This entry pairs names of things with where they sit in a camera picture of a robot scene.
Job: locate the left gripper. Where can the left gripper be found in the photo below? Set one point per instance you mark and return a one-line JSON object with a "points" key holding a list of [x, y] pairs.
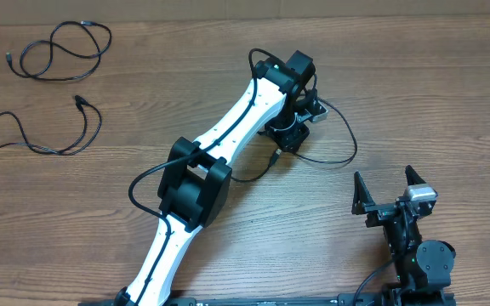
{"points": [[287, 140]]}

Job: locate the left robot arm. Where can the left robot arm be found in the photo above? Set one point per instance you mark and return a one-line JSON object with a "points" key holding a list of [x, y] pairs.
{"points": [[197, 175]]}

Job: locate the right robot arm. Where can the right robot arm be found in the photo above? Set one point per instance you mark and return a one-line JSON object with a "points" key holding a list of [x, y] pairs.
{"points": [[423, 268]]}

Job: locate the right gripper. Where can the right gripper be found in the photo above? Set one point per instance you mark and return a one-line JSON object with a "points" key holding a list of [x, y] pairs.
{"points": [[363, 205]]}

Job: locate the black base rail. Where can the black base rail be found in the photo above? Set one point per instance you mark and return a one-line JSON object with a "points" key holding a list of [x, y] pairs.
{"points": [[343, 299]]}

